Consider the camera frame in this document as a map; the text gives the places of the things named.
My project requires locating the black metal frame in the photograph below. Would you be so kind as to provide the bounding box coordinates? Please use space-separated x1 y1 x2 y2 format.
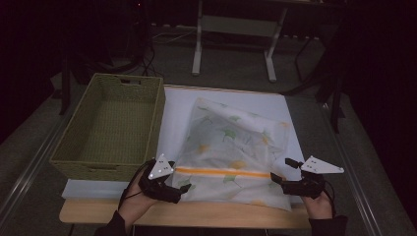
283 19 347 134

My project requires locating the leaf-print mesh laundry bag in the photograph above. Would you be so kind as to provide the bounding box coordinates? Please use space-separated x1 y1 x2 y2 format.
170 96 293 211

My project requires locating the black floor cable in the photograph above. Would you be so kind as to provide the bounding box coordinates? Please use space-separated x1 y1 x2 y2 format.
141 42 165 80

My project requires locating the white metal stand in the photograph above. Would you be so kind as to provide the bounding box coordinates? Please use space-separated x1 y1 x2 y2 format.
191 0 289 83

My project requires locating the black floor stand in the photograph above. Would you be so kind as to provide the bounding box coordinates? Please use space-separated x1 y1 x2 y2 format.
58 48 149 116

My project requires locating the green woven basket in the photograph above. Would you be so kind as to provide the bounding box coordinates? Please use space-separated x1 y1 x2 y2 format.
48 72 166 182

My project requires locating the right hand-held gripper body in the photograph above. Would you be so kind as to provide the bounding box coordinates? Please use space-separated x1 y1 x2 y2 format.
282 155 345 200

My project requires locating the person's right hand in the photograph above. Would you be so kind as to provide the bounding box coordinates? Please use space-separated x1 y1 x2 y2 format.
301 191 333 220

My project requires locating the aluminium floor rail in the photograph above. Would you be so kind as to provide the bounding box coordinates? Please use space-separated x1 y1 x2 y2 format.
0 107 77 214
321 101 385 236

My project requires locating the person's left hand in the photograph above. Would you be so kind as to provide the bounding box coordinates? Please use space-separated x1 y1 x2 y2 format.
117 176 158 230

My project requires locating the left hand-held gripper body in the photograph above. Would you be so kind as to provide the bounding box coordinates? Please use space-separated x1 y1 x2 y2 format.
138 153 175 201

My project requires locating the white table mat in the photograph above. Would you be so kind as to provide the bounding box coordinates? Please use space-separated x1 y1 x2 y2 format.
61 86 319 206

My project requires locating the white floor cable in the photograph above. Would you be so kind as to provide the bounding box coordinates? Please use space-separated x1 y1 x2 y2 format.
151 29 198 45

